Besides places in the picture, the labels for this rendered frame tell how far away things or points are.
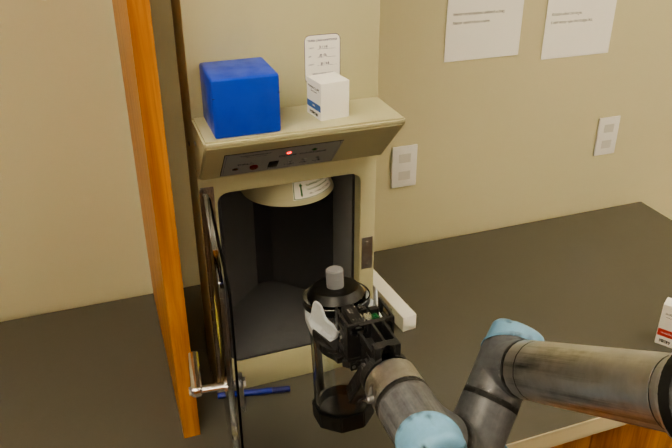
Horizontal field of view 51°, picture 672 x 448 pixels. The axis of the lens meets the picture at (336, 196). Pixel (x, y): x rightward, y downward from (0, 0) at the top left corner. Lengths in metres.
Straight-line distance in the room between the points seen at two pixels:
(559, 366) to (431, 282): 0.93
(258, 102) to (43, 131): 0.67
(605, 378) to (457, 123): 1.16
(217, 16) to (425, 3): 0.72
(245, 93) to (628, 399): 0.63
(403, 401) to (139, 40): 0.58
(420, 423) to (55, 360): 0.94
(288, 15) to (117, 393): 0.80
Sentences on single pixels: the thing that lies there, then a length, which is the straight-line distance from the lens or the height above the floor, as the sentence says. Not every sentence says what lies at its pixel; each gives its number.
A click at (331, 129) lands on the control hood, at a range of 1.07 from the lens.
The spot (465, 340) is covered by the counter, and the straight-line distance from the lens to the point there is 1.57.
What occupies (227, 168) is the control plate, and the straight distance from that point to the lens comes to 1.12.
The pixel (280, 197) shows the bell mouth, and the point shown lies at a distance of 1.25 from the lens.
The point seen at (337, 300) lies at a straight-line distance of 1.08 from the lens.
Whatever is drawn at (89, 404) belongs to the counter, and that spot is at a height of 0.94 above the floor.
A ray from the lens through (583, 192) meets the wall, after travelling 2.18.
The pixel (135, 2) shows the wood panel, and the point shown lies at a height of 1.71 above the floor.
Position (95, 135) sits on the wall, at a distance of 1.59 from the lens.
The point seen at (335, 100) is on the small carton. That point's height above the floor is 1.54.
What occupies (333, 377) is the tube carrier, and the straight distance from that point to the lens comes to 1.14.
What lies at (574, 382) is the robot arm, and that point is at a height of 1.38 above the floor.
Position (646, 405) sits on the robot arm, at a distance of 0.74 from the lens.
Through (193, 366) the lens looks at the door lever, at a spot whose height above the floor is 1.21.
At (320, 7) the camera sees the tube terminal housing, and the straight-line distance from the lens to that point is 1.14.
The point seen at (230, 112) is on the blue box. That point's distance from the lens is 1.03.
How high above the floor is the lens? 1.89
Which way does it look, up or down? 26 degrees down
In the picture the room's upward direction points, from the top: straight up
